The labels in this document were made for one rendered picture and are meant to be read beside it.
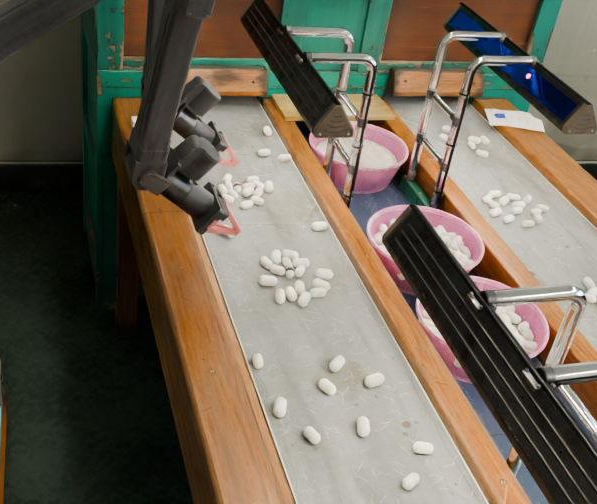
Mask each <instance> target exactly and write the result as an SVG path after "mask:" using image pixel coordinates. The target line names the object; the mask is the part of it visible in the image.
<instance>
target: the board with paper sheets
mask: <svg viewBox="0 0 597 504"><path fill-rule="evenodd" d="M347 95H348V98H349V99H350V101H351V102H352V103H353V105H354V106H355V107H356V109H357V110H358V111H359V109H360V104H361V99H362V94H347ZM271 99H272V100H273V102H274V104H275V105H276V107H277V109H278V110H279V112H280V114H281V115H282V117H283V119H284V120H285V121H304V120H303V119H302V117H301V116H300V115H299V113H298V112H297V110H296V109H295V107H294V106H293V104H292V103H291V101H290V100H289V98H288V97H287V94H271ZM395 119H396V116H395V115H394V114H393V112H392V111H391V110H390V109H389V108H388V106H387V105H386V104H385V103H384V102H383V101H382V99H381V98H380V97H379V96H378V95H377V94H374V95H373V97H372V102H371V107H370V112H369V117H368V120H395Z"/></svg>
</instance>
